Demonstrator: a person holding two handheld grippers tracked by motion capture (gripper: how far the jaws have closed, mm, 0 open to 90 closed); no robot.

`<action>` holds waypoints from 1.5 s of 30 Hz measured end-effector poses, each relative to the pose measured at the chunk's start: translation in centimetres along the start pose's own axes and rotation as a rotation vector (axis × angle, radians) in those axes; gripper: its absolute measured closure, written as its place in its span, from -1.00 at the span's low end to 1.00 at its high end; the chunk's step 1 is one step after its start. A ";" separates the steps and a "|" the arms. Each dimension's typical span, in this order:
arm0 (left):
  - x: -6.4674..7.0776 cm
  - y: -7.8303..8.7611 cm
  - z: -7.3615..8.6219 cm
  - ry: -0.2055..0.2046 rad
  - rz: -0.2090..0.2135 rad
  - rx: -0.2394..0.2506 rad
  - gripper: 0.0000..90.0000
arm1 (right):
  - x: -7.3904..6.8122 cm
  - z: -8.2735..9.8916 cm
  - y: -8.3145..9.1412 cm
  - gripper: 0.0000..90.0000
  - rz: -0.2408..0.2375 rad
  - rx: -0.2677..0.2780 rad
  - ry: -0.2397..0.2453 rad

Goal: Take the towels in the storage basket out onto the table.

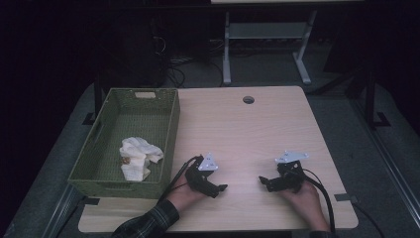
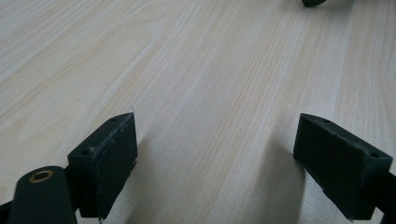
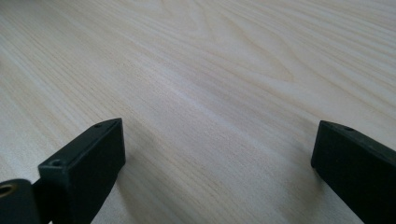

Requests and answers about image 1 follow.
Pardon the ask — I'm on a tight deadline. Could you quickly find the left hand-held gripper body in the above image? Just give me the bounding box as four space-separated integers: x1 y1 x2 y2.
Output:
183 152 221 198

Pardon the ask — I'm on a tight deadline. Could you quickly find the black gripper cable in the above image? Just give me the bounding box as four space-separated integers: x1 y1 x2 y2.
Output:
157 155 202 202
301 168 337 234

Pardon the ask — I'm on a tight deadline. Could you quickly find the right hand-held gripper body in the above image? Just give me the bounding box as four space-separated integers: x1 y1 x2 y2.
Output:
274 151 311 194

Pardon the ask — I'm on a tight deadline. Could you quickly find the person's right hand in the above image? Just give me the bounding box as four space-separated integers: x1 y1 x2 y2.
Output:
277 180 331 232

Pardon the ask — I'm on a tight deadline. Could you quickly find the cream white cloth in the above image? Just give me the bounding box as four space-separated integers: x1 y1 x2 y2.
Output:
118 136 164 182

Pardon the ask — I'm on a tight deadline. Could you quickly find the person's left hand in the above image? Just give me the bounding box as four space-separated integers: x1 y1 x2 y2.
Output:
166 179 208 213

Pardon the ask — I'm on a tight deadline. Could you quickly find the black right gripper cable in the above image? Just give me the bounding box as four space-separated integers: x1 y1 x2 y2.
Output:
301 168 337 234

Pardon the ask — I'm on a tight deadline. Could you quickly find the black metal stand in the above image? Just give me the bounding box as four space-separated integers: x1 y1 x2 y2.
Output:
343 65 392 131

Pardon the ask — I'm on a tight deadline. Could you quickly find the green woven basket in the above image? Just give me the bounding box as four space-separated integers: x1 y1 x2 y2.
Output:
67 87 181 200

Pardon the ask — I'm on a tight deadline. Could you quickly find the grey tape piece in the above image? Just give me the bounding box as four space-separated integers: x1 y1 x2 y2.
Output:
333 192 359 203

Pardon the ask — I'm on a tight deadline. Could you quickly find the bundle of floor cables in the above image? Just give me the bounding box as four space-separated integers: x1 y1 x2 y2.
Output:
163 55 226 89

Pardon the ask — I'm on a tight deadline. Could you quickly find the aluminium floor rail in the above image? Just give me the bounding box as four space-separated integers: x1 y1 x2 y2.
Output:
41 182 84 238
349 98 420 230

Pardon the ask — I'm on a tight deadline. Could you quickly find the grey metal table frame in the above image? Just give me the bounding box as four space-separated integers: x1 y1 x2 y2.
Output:
222 9 313 85

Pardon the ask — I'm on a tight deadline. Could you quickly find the thin black cable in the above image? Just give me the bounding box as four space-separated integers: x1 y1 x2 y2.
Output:
350 200 386 238

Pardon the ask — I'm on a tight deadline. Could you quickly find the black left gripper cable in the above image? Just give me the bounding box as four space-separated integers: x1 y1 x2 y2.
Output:
157 155 202 202

